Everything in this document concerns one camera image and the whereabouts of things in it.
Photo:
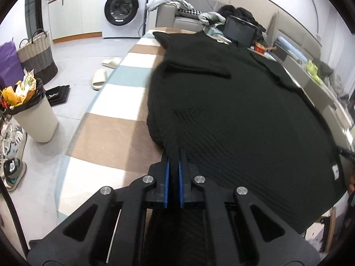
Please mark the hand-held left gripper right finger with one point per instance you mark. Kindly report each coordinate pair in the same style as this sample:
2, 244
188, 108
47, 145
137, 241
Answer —
182, 184

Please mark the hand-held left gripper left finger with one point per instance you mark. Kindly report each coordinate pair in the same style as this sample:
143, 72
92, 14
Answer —
166, 184

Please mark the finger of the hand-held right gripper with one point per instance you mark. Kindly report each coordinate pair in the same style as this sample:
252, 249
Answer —
348, 155

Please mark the black knit sweater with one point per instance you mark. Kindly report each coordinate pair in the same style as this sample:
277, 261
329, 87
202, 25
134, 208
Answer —
222, 116

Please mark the grey clothes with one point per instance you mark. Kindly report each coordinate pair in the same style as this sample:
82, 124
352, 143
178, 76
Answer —
166, 1

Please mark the yellow-green cloth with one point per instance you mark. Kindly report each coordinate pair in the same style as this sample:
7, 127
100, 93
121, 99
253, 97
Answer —
313, 70

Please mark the checked blanket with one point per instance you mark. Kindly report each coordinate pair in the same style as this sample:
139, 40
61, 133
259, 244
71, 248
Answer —
116, 102

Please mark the grey sofa chaise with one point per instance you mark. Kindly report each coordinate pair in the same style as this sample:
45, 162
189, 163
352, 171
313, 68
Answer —
299, 69

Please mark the cream slipper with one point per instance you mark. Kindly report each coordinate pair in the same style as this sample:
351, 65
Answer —
99, 79
112, 63

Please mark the wooden spoon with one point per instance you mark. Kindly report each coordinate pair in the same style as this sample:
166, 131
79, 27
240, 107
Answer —
271, 49

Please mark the red bowl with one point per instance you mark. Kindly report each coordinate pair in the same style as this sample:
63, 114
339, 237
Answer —
260, 48

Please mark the cream trash bin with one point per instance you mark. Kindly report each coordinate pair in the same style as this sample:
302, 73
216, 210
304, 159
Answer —
36, 119

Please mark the dark green sneaker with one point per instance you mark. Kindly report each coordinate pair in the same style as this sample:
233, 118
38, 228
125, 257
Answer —
14, 171

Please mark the white green sneaker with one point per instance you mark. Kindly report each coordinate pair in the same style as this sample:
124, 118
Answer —
14, 144

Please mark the black cooking appliance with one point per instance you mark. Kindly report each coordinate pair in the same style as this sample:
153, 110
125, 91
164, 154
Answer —
238, 30

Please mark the pale green garment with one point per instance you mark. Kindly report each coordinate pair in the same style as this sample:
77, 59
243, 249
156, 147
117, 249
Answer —
212, 22

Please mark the grey sofa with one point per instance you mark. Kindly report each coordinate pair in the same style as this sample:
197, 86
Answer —
166, 16

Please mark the houndstooth pillow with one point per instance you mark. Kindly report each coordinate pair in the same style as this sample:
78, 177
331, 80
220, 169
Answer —
191, 12

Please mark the black jacket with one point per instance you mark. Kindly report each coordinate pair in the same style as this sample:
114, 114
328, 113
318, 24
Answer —
244, 12

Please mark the crumpled yellow wrappers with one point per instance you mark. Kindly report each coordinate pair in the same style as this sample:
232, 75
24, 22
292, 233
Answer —
14, 94

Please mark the woven laundry basket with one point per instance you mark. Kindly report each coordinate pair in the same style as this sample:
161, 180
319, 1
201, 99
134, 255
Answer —
36, 58

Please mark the white washing machine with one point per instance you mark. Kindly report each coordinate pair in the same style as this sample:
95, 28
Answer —
122, 8

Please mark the white base cabinet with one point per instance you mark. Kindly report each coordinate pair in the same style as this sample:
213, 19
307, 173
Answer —
72, 16

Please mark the purple bag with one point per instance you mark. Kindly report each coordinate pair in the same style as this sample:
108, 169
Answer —
8, 63

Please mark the black glass door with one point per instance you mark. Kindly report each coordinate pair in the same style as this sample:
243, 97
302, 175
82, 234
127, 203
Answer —
33, 5

